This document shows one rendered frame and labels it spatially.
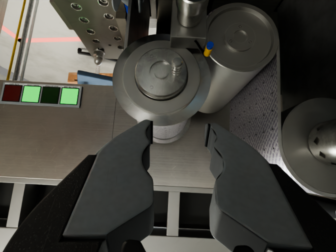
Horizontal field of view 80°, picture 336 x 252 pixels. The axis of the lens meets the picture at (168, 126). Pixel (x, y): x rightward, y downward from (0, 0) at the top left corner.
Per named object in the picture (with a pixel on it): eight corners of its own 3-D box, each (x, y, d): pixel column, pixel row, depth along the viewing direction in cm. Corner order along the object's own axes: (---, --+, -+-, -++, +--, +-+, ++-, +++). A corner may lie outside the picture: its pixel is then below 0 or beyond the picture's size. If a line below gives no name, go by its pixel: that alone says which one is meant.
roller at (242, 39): (277, 4, 33) (281, 73, 30) (229, 73, 58) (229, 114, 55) (203, 0, 33) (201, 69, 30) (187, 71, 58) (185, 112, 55)
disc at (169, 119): (210, 34, 32) (211, 127, 29) (209, 36, 32) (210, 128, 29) (116, 31, 32) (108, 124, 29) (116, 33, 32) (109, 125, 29)
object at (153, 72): (135, 47, 29) (187, 47, 29) (137, 54, 31) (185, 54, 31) (133, 97, 28) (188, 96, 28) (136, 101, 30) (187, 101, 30)
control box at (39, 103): (82, 86, 64) (79, 107, 62) (82, 86, 64) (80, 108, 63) (3, 81, 64) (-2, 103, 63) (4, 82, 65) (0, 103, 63)
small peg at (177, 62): (175, 68, 25) (169, 60, 26) (174, 77, 28) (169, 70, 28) (184, 62, 26) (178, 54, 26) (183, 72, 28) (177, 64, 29)
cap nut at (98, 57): (103, 49, 64) (101, 62, 64) (106, 55, 68) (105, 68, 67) (91, 48, 64) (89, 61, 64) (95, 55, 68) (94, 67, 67)
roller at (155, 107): (200, 41, 31) (200, 114, 29) (185, 96, 56) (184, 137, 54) (125, 38, 31) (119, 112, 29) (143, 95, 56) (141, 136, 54)
